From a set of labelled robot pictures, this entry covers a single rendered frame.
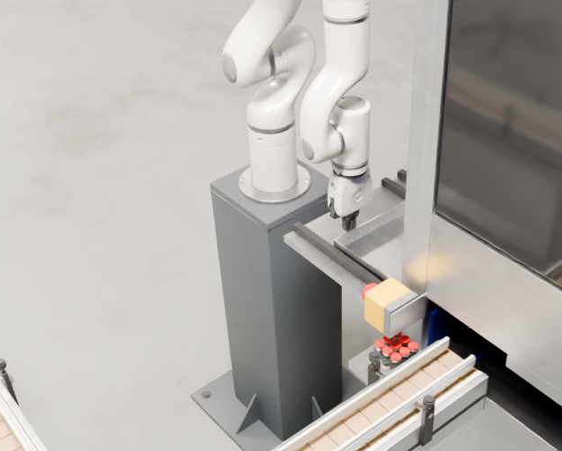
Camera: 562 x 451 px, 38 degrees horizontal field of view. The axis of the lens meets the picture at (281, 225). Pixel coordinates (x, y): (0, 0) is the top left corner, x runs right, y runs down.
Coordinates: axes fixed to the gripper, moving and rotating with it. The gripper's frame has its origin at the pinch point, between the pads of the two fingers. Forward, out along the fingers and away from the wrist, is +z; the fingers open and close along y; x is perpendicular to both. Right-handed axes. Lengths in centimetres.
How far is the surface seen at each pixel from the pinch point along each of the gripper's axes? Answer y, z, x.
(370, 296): -21.5, -11.1, -30.1
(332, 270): -10.7, 4.1, -6.6
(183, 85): 95, 95, 243
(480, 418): -13, 10, -52
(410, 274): -12.5, -12.5, -31.5
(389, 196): 18.7, 4.3, 5.8
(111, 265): -8, 94, 131
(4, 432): -87, -1, -7
